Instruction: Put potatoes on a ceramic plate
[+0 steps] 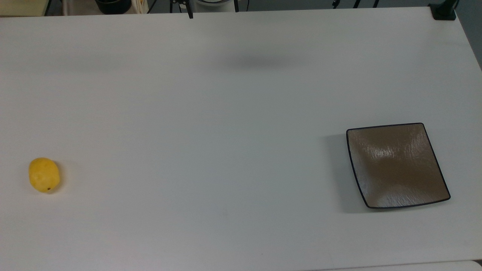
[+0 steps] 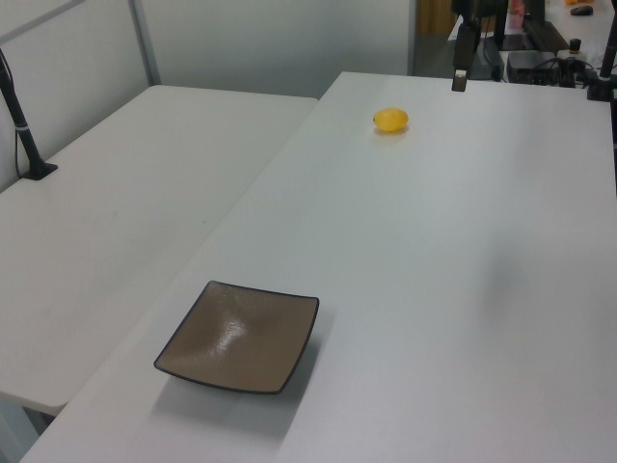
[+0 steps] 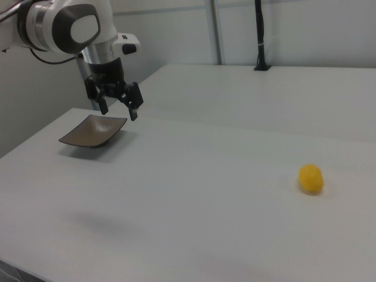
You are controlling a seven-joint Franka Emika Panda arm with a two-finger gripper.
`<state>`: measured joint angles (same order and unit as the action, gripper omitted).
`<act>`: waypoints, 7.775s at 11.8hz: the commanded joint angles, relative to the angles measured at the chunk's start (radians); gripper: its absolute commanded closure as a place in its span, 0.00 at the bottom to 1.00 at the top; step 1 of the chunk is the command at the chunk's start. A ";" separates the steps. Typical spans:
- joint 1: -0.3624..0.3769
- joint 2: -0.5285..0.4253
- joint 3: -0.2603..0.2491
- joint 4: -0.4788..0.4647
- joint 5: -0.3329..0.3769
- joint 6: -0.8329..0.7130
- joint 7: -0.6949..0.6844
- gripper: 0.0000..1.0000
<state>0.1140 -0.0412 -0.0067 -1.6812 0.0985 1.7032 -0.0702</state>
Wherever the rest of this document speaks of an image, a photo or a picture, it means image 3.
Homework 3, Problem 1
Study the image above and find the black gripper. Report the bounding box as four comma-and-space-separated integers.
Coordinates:
84, 56, 145, 122

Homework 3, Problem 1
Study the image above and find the yellow lemon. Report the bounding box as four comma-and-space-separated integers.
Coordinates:
298, 163, 325, 193

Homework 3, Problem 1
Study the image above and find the brown square ceramic plate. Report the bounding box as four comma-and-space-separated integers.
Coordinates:
58, 115, 128, 149

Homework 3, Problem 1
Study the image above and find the black pole with base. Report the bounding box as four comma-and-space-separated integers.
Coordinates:
253, 0, 273, 72

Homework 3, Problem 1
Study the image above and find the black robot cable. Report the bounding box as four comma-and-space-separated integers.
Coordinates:
29, 48, 75, 65

